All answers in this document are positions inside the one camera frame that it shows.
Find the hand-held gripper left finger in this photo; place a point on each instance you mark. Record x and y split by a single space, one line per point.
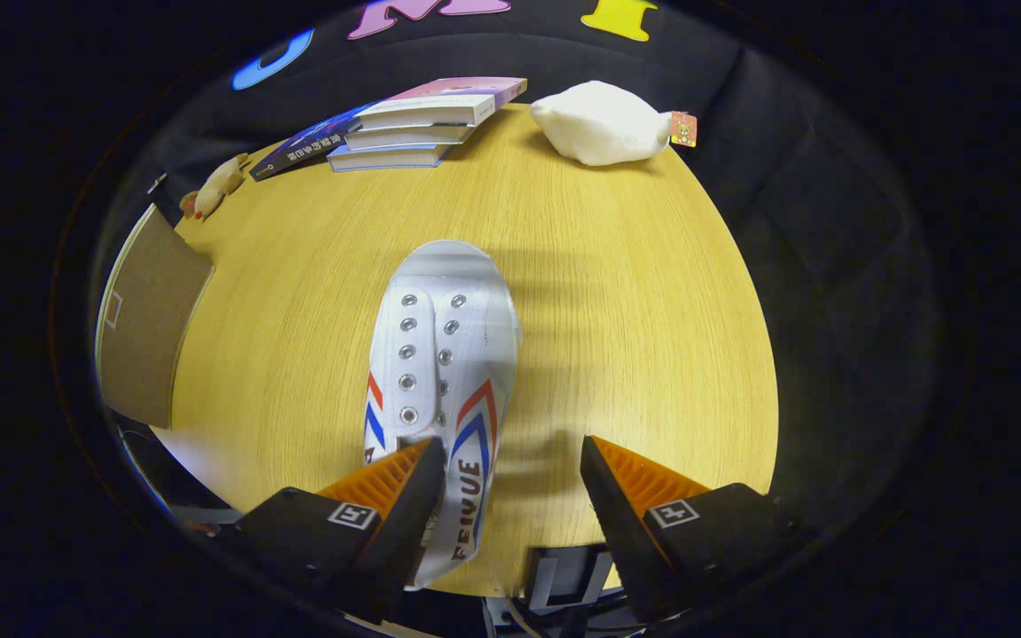
386 532

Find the white striped canvas shoe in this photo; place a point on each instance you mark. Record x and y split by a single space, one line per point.
466 354

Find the dark blue book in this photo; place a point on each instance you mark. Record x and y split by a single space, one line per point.
307 142

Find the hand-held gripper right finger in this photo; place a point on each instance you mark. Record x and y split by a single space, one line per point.
626 523

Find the light blue cover book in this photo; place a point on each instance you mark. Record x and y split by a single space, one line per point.
386 159

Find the brown plush toy dog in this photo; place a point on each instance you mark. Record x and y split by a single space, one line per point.
218 184

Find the white plush toy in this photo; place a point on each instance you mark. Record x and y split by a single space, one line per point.
599 124

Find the grey cover book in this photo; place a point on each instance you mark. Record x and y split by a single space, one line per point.
404 136

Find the pink cover book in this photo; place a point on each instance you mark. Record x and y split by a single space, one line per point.
440 105

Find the beige fabric storage box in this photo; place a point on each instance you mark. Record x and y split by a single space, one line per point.
151 319

